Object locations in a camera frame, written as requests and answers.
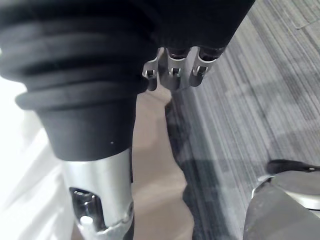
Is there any white bed sheet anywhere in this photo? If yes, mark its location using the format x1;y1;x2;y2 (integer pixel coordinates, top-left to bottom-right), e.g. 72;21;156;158
0;73;83;240

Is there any beige bed skirt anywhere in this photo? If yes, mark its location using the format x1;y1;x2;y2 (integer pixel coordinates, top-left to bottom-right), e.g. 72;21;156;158
71;87;196;240

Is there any dark robot foot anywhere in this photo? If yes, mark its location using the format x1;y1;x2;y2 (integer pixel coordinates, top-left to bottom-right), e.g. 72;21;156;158
266;159;320;175

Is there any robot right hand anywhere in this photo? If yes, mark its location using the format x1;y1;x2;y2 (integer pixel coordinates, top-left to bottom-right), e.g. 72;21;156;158
0;0;256;240

